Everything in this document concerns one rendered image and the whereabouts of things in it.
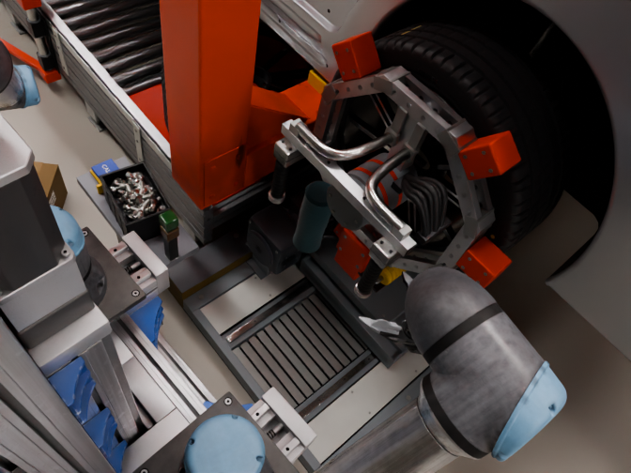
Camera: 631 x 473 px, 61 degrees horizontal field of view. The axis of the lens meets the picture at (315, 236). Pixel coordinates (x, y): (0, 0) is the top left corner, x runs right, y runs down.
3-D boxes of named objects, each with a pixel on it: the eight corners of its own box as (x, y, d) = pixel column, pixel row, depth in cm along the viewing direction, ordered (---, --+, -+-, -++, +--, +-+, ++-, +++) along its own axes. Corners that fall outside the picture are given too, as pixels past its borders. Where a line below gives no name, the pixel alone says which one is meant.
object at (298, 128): (396, 145, 129) (410, 113, 120) (338, 180, 120) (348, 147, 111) (347, 100, 134) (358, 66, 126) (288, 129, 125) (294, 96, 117)
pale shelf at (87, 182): (199, 251, 168) (199, 246, 165) (150, 279, 160) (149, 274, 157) (125, 161, 181) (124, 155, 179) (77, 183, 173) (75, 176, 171)
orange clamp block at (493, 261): (473, 249, 137) (500, 274, 134) (454, 265, 133) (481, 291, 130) (485, 234, 131) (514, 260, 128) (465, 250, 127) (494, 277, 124)
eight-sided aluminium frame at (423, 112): (437, 294, 155) (532, 175, 111) (422, 306, 152) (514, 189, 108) (315, 170, 173) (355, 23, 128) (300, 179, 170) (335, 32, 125)
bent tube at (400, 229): (456, 201, 122) (476, 172, 114) (400, 242, 113) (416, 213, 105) (403, 151, 128) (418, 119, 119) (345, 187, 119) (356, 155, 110)
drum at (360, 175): (410, 205, 145) (429, 173, 134) (355, 244, 135) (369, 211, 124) (376, 171, 150) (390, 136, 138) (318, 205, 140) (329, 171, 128)
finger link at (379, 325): (361, 308, 114) (405, 314, 113) (358, 317, 119) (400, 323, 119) (360, 322, 112) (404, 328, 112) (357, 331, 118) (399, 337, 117)
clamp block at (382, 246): (409, 251, 122) (417, 237, 118) (382, 270, 118) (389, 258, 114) (394, 235, 124) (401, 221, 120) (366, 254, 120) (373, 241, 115)
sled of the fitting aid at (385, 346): (450, 314, 210) (459, 304, 202) (386, 370, 193) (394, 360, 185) (363, 226, 226) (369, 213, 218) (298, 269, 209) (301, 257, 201)
